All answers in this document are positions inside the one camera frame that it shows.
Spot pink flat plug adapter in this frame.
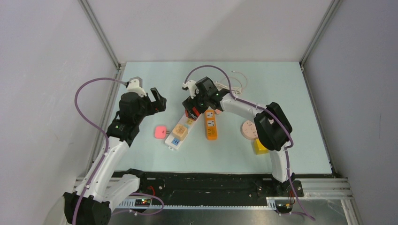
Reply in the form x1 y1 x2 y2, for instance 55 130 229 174
154 125 169 139

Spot yellow cube socket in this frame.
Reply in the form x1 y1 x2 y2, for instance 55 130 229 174
253 139 269 155

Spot white bundled cable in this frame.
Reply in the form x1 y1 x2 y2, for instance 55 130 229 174
214 81 245 97

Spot orange power strip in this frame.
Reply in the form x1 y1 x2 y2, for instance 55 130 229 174
204 109 218 141

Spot beige dragon cube adapter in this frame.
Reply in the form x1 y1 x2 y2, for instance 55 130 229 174
172 123 188 141

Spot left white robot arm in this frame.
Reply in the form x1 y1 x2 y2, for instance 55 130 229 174
63 88 167 225

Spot red cube socket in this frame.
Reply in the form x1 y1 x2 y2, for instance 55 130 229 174
185 107 201 120

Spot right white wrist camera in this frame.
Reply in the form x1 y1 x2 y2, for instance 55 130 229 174
182 80 199 99

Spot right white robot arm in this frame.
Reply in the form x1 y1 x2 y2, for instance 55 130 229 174
182 77 293 196

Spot pink round power strip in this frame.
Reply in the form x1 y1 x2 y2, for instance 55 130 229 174
241 120 258 141

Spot white multicolour power strip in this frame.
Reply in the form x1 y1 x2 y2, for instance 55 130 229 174
164 114 196 150

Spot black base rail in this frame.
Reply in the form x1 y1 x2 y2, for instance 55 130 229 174
112 169 304 211

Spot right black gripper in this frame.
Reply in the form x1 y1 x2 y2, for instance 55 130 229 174
182 90 209 120

